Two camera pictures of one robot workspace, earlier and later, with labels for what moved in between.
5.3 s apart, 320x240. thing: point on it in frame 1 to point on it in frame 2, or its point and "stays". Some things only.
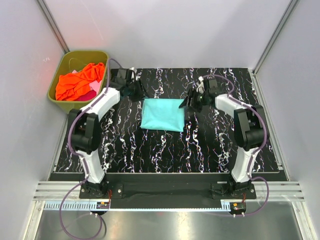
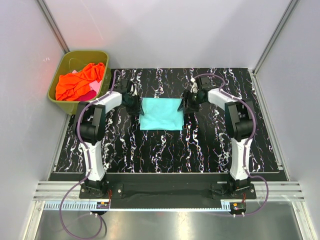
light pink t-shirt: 94,85 stays
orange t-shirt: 69,86 stays
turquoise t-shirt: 163,114 stays
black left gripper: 141,93 to 137,109
